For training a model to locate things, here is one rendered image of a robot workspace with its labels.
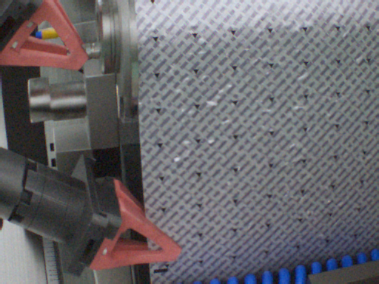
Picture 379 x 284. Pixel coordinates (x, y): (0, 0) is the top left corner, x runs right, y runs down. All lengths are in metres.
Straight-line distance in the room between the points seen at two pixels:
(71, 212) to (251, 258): 0.17
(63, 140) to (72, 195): 0.11
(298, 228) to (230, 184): 0.08
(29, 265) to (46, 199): 0.36
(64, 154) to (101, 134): 0.04
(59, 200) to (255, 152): 0.16
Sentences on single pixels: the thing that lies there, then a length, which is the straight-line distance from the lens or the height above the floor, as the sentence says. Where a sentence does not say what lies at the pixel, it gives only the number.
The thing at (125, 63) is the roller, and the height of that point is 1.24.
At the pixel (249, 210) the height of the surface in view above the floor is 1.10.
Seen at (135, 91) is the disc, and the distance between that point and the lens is 0.68.
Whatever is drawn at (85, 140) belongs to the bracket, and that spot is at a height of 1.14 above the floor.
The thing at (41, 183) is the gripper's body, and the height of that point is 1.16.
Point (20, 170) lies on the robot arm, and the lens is 0.69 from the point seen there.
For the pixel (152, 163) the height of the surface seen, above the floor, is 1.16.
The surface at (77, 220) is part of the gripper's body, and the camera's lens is 0.70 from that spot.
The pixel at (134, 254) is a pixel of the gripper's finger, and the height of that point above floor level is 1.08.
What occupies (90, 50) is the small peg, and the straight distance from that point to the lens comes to 0.71.
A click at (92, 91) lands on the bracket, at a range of 0.76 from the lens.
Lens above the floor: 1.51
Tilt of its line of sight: 28 degrees down
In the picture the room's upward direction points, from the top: 2 degrees counter-clockwise
